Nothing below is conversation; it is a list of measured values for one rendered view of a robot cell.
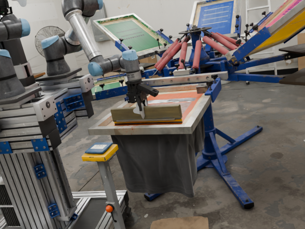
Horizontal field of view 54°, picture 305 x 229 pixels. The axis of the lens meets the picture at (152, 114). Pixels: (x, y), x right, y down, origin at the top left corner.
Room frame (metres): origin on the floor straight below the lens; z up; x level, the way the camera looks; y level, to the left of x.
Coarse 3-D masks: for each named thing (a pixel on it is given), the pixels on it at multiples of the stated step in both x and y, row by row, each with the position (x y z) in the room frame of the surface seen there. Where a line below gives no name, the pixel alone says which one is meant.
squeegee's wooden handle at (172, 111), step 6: (114, 108) 1.63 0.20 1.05; (120, 108) 1.60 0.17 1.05; (126, 108) 1.58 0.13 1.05; (132, 108) 1.57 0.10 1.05; (144, 108) 1.53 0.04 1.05; (150, 108) 1.52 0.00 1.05; (156, 108) 1.50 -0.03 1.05; (162, 108) 1.49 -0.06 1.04; (168, 108) 1.48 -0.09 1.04; (174, 108) 1.46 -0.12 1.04; (180, 108) 1.47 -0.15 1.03; (114, 114) 1.61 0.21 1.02; (120, 114) 1.60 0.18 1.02; (126, 114) 1.58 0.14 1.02; (132, 114) 1.57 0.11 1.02; (138, 114) 1.55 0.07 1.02; (150, 114) 1.52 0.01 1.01; (156, 114) 1.51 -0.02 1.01; (162, 114) 1.49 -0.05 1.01; (168, 114) 1.48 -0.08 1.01; (174, 114) 1.46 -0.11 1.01; (180, 114) 1.45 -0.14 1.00; (114, 120) 1.62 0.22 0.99
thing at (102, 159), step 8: (112, 144) 1.36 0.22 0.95; (104, 152) 1.28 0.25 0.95; (112, 152) 1.30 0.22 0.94; (88, 160) 1.27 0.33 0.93; (96, 160) 1.26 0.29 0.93; (104, 160) 1.24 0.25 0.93; (104, 168) 1.30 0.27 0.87; (104, 176) 1.30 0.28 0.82; (104, 184) 1.31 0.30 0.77; (112, 184) 1.31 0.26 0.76; (112, 192) 1.30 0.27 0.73; (112, 200) 1.30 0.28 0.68; (120, 216) 1.31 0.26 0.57; (120, 224) 1.30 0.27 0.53
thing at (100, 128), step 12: (192, 84) 2.09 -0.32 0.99; (204, 96) 1.74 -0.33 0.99; (204, 108) 1.56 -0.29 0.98; (108, 120) 1.68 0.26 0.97; (192, 120) 1.37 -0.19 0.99; (96, 132) 1.53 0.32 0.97; (108, 132) 1.49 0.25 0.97; (120, 132) 1.46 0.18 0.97; (132, 132) 1.44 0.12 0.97; (144, 132) 1.41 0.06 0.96; (156, 132) 1.38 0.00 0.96; (168, 132) 1.35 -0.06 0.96; (180, 132) 1.33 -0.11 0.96; (192, 132) 1.31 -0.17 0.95
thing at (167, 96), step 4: (152, 96) 2.09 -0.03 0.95; (156, 96) 2.08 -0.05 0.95; (160, 96) 2.05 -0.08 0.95; (164, 96) 2.03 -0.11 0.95; (168, 96) 2.01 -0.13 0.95; (172, 96) 1.99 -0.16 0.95; (148, 100) 2.01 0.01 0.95; (148, 104) 1.92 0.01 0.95; (152, 104) 1.90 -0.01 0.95; (156, 104) 1.89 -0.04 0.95; (160, 104) 1.87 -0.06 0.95; (164, 104) 1.85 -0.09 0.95; (120, 124) 1.62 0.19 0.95; (124, 124) 1.61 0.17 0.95; (128, 124) 1.59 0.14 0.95; (132, 124) 1.58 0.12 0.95; (136, 124) 1.57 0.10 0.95; (140, 124) 1.56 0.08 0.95; (144, 124) 1.54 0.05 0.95
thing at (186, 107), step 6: (174, 96) 1.99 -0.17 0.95; (180, 96) 1.96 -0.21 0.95; (186, 96) 1.93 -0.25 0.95; (192, 96) 1.90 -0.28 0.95; (198, 96) 1.88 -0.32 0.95; (174, 102) 1.85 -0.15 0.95; (180, 102) 1.82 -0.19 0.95; (186, 102) 1.80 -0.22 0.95; (192, 102) 1.78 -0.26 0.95; (186, 108) 1.69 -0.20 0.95; (192, 108) 1.66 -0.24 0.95; (186, 114) 1.58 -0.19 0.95
